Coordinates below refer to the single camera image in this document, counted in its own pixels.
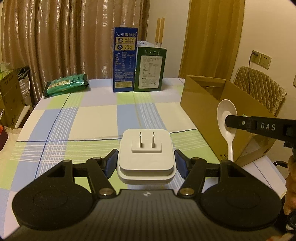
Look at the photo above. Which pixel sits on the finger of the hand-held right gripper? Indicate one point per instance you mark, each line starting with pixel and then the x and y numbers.
pixel 238 122

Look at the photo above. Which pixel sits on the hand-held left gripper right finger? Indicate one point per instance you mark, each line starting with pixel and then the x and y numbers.
pixel 182 163

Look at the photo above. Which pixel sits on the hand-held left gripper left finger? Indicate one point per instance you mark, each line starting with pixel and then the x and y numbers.
pixel 111 163

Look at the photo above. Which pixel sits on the white plastic spoon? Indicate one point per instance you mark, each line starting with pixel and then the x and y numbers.
pixel 225 109

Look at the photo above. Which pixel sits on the white plug adapter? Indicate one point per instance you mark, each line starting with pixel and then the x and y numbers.
pixel 145 162

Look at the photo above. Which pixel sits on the cardboard box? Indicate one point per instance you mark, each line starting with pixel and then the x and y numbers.
pixel 203 106

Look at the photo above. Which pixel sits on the checkered cloth desktop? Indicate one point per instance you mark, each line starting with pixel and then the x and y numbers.
pixel 92 120

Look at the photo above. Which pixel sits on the person's right hand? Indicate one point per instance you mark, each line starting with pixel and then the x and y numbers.
pixel 291 185

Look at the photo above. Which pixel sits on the chair with quilted cover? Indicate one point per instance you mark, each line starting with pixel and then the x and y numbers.
pixel 261 85

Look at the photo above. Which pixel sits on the golden yellow curtain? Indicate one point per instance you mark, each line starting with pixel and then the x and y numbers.
pixel 212 37

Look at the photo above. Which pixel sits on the green wet wipes pack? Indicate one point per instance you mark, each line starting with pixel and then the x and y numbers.
pixel 66 85

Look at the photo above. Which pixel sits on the green carton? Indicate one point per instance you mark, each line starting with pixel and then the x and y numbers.
pixel 150 69

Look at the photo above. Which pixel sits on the tall blue carton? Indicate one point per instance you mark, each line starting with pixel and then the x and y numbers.
pixel 124 64

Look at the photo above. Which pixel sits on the dark red box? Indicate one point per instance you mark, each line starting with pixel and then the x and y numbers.
pixel 3 141

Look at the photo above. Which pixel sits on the brown storage carton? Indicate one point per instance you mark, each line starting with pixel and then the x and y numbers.
pixel 11 99

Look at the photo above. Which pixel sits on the brown shiny curtain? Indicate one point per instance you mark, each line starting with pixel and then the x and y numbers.
pixel 69 34

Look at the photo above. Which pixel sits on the green tissue pack bundle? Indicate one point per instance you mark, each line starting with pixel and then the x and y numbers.
pixel 4 67

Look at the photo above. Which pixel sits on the black chair frame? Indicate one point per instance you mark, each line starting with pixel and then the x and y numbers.
pixel 281 163

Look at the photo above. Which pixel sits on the cream wall socket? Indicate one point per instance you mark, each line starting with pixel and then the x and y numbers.
pixel 294 81
pixel 265 61

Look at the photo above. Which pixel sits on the wall socket with plug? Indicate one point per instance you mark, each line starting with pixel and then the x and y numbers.
pixel 255 56

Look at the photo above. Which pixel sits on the yellow wall hanging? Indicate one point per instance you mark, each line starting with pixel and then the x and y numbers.
pixel 159 30

